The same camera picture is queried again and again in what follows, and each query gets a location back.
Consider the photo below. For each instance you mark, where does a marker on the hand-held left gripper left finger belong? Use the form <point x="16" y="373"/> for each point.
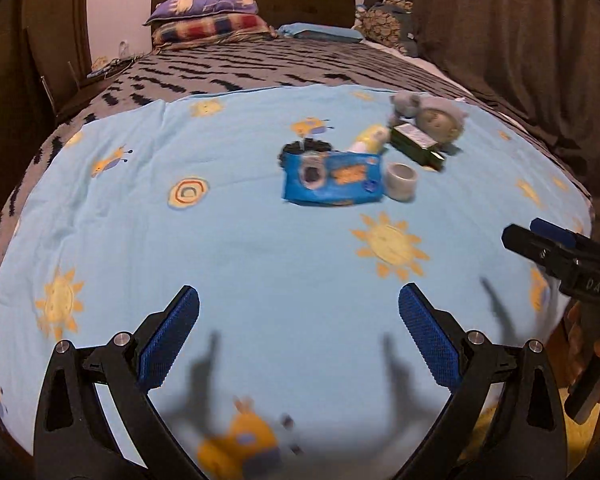
<point x="172" y="340"/>

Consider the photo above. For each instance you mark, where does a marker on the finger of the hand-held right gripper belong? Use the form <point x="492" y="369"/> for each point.
<point x="535" y="250"/>
<point x="555" y="232"/>

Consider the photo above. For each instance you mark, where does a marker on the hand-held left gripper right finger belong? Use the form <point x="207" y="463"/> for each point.
<point x="430" y="340"/>

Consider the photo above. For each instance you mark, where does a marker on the person's right hand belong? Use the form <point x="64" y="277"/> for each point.
<point x="576" y="340"/>

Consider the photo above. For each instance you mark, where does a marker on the light blue printed sheet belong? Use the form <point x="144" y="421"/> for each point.
<point x="260" y="260"/>

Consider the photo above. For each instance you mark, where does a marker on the clear tape roll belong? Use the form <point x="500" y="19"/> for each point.
<point x="401" y="182"/>

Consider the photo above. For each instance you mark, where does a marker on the dark box with white label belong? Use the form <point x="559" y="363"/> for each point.
<point x="412" y="142"/>

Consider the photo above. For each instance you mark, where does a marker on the grey plush toy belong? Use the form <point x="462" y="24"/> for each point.
<point x="432" y="115"/>

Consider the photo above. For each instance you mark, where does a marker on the blue snack packet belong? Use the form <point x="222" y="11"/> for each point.
<point x="345" y="180"/>

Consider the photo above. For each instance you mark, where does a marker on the cream yellow bottle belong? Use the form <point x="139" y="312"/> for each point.
<point x="370" y="139"/>

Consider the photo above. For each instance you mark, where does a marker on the dark grey curtain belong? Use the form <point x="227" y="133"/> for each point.
<point x="505" y="35"/>

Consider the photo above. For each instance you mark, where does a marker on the white bed sheet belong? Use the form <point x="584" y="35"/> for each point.
<point x="415" y="62"/>

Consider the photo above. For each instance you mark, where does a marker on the black hair scrunchie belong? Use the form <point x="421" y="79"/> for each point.
<point x="305" y="147"/>

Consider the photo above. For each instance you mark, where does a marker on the dark nightstand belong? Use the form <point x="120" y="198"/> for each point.
<point x="85" y="90"/>

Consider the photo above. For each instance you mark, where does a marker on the brown circle-patterned cushion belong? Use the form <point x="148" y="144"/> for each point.
<point x="380" y="22"/>

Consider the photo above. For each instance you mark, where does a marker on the teal flat pillow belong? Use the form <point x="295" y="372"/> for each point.
<point x="320" y="32"/>

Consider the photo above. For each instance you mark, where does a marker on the red blue plaid pillow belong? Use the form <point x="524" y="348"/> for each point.
<point x="210" y="27"/>

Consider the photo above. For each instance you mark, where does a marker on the dark wooden headboard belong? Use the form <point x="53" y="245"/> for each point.
<point x="305" y="5"/>

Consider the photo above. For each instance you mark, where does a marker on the purple printed pillow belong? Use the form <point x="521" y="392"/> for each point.
<point x="200" y="5"/>

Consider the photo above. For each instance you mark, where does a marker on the brown wooden wardrobe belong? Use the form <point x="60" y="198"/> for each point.
<point x="55" y="20"/>

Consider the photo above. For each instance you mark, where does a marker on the white wall socket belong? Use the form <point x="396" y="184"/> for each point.
<point x="123" y="48"/>

